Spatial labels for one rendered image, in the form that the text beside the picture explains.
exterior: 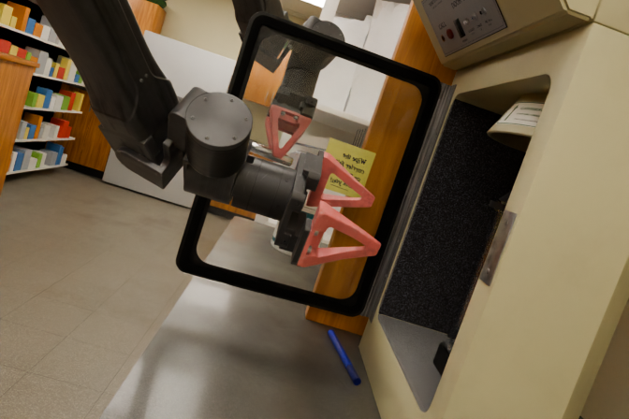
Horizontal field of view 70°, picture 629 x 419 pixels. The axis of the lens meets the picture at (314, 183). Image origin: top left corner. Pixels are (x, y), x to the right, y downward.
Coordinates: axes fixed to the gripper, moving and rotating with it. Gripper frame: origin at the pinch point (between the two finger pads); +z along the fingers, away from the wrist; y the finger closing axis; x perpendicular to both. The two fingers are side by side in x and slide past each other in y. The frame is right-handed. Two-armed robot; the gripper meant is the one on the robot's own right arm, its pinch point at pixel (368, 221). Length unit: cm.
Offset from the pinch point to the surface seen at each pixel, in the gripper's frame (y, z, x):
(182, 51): 466, -148, 126
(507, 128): 7.4, 12.1, -12.8
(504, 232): -6.3, 10.3, -6.8
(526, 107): 8.6, 13.3, -15.5
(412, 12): 37.1, 2.0, -18.9
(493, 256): -6.9, 10.3, -4.4
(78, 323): 120, -80, 173
